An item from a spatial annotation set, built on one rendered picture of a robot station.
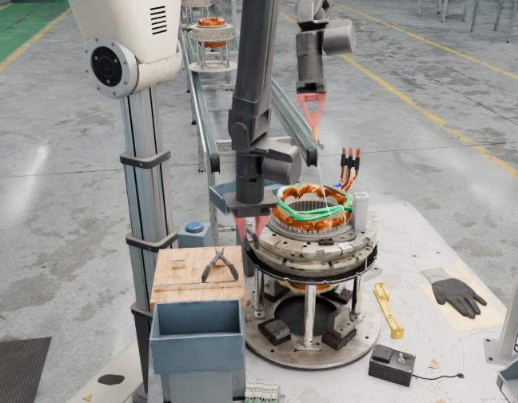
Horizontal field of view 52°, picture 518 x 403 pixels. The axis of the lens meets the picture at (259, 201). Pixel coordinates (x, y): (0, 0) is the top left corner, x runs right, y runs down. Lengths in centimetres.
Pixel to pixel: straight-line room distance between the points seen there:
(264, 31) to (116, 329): 205
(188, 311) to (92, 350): 160
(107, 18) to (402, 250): 113
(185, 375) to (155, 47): 76
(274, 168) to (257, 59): 20
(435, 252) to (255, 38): 112
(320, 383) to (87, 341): 161
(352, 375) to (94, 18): 102
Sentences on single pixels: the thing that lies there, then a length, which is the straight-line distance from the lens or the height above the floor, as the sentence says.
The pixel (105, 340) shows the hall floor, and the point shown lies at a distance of 270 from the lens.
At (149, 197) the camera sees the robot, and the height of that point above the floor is 107.
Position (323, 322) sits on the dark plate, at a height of 78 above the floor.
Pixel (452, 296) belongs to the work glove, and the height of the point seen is 80.
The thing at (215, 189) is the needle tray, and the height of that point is 105.
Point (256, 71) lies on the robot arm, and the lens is 94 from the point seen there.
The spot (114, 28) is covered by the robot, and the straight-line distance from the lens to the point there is 130.
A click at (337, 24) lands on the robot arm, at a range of 122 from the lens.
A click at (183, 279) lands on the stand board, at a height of 107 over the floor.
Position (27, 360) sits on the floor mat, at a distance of 269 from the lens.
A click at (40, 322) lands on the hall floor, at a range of 291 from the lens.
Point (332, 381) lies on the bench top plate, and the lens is 132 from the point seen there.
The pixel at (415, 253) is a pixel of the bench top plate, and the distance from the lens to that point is 181.
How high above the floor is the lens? 172
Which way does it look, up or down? 27 degrees down
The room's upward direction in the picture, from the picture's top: straight up
